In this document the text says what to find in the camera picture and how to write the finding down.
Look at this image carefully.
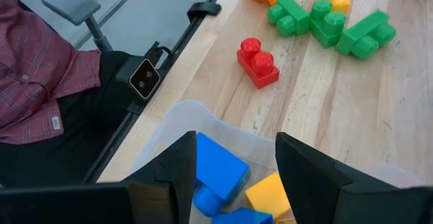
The red two-stud toy block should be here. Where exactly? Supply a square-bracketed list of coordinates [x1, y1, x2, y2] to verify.
[236, 37, 281, 90]

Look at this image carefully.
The table-level camera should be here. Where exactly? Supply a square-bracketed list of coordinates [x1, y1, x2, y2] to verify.
[114, 49, 162, 102]

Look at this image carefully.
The large blue toy block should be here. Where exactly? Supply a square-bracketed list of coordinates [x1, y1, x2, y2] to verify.
[211, 206, 275, 224]
[193, 131, 252, 218]

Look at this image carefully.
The green toy block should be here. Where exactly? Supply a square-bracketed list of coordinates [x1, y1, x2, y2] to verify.
[267, 0, 311, 38]
[334, 9, 397, 62]
[308, 0, 348, 49]

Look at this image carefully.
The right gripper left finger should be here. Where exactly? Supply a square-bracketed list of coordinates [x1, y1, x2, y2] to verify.
[127, 131, 198, 224]

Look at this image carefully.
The black table clamp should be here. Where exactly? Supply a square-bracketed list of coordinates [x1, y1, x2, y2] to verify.
[187, 1, 223, 23]

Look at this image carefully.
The person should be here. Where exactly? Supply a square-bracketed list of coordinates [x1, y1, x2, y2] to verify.
[0, 0, 136, 188]

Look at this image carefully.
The black metal table frame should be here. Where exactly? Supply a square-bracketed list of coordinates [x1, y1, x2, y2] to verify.
[83, 0, 233, 186]

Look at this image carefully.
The clear plastic bin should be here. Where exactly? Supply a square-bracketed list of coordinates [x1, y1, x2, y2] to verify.
[133, 99, 427, 224]

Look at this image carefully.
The black camera cable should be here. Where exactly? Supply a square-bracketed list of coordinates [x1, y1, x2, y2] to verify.
[145, 40, 173, 64]

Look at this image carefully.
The grey chair armrest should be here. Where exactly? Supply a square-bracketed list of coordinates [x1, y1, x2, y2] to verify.
[40, 0, 114, 53]

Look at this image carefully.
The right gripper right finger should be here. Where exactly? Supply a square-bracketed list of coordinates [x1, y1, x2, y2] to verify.
[275, 131, 355, 224]

